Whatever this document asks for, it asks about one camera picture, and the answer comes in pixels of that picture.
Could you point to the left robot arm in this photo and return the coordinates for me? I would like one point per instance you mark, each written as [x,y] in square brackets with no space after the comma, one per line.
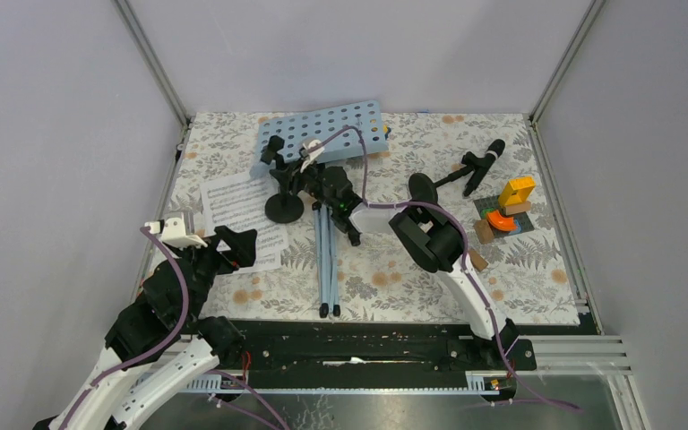
[161,342]

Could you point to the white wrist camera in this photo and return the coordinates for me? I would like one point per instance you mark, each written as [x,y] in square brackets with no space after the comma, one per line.
[312,148]
[176,230]

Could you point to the light brown toy brick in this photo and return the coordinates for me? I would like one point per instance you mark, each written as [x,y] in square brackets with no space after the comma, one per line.
[478,262]

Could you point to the yellow toy block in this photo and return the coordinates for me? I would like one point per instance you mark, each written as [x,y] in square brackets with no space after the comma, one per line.
[516,191]

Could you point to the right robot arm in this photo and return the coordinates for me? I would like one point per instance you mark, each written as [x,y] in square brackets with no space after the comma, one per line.
[432,237]

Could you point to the light blue music stand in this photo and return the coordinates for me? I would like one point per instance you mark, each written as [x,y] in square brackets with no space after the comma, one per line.
[347,131]

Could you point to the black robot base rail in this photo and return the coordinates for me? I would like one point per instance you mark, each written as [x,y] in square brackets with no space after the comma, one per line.
[361,356]

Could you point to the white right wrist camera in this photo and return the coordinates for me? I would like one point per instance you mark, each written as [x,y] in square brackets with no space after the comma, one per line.
[312,148]

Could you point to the orange curved toy block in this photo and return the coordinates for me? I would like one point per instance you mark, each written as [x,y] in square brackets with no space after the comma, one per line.
[500,222]

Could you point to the black microphone stand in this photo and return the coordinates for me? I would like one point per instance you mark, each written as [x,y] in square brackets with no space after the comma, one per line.
[285,206]
[445,178]

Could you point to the floral patterned tablecloth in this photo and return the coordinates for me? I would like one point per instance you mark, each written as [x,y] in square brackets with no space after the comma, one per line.
[378,281]

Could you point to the sheet music page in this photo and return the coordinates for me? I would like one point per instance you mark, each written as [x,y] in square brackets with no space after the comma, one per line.
[237,202]

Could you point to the black microphone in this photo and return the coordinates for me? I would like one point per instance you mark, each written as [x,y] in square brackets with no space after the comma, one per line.
[493,152]

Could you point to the tan brick under yellow block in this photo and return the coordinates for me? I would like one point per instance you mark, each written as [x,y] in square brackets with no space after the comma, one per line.
[518,208]

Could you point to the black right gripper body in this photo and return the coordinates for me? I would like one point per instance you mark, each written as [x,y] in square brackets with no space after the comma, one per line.
[313,184]

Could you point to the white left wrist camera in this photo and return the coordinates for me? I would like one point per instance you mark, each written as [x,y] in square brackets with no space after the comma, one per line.
[176,230]

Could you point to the tan toy brick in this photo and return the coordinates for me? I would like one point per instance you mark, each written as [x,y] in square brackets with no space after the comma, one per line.
[484,232]

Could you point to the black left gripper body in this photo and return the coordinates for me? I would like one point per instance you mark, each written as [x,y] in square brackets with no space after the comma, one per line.
[210,262]

